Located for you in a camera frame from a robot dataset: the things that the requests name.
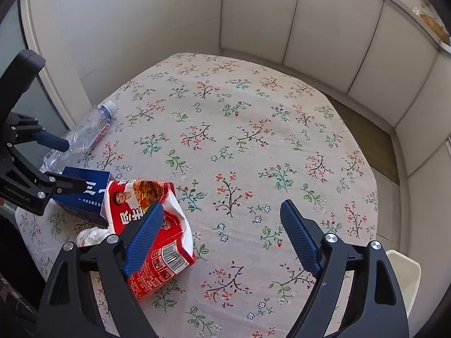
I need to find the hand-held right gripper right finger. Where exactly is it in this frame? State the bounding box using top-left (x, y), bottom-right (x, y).
top-left (281, 199), bottom-right (409, 338)

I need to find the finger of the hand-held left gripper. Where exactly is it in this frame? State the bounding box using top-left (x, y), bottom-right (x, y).
top-left (10, 155), bottom-right (89, 197)
top-left (7, 113), bottom-right (70, 153)

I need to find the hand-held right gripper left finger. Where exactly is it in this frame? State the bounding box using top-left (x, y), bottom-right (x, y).
top-left (35, 202), bottom-right (165, 338)

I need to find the red snack packet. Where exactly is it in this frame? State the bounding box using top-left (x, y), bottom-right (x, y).
top-left (102, 179), bottom-right (197, 301)

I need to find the blue cardboard box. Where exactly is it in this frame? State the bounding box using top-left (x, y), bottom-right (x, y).
top-left (47, 166), bottom-right (115, 228)

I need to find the clear plastic bottle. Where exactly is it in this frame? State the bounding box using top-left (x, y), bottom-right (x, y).
top-left (40, 99), bottom-right (118, 173)

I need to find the white plastic bin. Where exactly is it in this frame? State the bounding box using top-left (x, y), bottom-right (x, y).
top-left (386, 250), bottom-right (421, 319)

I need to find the frosted glass door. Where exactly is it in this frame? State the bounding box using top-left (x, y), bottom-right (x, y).
top-left (0, 0), bottom-right (71, 138)

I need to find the crumpled white orange wrapper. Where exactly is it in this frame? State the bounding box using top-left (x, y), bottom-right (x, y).
top-left (77, 227), bottom-right (118, 248)

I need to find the floral tablecloth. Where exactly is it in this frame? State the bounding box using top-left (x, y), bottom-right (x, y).
top-left (16, 53), bottom-right (379, 338)

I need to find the white cabinet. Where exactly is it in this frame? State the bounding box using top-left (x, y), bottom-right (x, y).
top-left (219, 0), bottom-right (451, 198)

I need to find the woven basket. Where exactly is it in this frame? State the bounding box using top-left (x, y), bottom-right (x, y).
top-left (419, 10), bottom-right (451, 45)

